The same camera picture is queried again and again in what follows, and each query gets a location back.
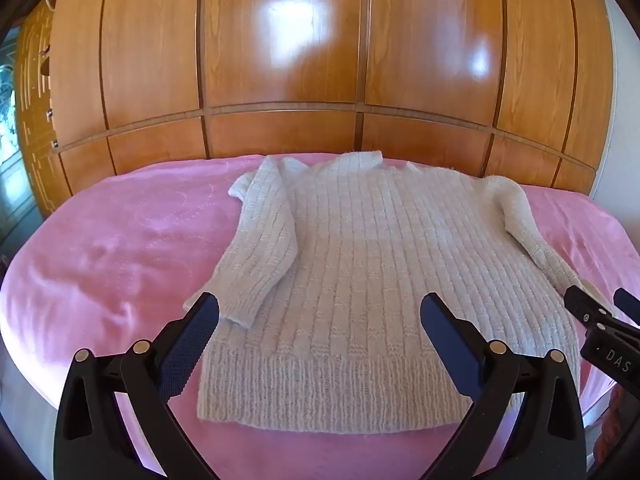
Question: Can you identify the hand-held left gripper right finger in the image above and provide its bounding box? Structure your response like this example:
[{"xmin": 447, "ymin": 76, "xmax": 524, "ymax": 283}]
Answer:
[{"xmin": 420, "ymin": 292, "xmax": 588, "ymax": 480}]

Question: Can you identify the pink bed blanket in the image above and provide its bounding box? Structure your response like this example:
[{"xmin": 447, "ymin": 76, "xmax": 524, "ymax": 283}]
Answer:
[{"xmin": 0, "ymin": 152, "xmax": 640, "ymax": 480}]

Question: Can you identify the patterned wooden door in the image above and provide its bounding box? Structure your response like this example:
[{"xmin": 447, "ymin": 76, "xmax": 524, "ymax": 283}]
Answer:
[{"xmin": 14, "ymin": 10, "xmax": 71, "ymax": 218}]

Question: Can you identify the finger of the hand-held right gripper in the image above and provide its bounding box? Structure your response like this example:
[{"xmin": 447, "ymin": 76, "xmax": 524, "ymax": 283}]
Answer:
[
  {"xmin": 612, "ymin": 287, "xmax": 640, "ymax": 328},
  {"xmin": 564, "ymin": 285, "xmax": 617, "ymax": 332}
]

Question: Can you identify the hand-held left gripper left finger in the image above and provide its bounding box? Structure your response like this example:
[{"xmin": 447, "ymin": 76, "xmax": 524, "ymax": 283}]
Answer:
[{"xmin": 52, "ymin": 291, "xmax": 236, "ymax": 480}]

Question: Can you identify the white knitted sweater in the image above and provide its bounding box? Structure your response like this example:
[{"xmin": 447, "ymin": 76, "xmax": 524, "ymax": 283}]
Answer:
[{"xmin": 182, "ymin": 150, "xmax": 617, "ymax": 436}]

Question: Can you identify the wooden wardrobe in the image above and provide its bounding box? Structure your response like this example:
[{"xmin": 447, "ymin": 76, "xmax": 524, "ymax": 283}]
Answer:
[{"xmin": 50, "ymin": 0, "xmax": 620, "ymax": 197}]

